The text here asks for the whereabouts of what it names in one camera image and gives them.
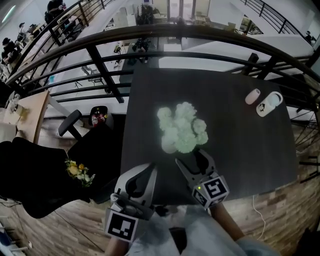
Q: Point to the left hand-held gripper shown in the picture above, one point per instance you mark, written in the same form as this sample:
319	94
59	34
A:
121	226

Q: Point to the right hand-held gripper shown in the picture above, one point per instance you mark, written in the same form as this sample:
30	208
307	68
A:
213	187

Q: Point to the white flowers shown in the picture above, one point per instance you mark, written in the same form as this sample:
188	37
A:
185	125

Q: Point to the person's left forearm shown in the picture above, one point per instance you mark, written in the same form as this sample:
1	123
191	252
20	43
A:
117	247

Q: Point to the person's right forearm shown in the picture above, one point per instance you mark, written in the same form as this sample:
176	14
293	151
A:
225	220

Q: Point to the dark table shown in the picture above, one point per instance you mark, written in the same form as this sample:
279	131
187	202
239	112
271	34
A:
237	150

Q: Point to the yellow flower bouquet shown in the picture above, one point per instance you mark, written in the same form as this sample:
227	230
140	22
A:
78	172

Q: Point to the person's light shirt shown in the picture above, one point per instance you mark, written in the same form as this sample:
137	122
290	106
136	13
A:
200	235

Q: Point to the waste bin with rubbish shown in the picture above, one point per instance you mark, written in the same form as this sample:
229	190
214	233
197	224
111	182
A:
98	117

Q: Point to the pink cup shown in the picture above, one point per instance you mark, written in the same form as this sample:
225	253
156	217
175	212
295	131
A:
252	97

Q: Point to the black office chair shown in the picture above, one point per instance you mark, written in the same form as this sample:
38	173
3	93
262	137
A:
37	175

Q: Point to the wooden desk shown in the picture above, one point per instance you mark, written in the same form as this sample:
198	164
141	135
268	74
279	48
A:
35	112

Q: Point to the black curved railing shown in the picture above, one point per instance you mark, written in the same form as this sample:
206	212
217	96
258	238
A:
175	31

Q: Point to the small white flower bunch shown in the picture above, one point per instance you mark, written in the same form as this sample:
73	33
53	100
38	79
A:
14	102

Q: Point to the glass entrance doors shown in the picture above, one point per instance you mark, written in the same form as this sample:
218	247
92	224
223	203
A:
187	8

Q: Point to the dark potted plant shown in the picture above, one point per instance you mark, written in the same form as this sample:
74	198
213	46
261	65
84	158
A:
147	15

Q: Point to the black straight railing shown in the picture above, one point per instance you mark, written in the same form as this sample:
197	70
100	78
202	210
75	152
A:
285	23
55	37

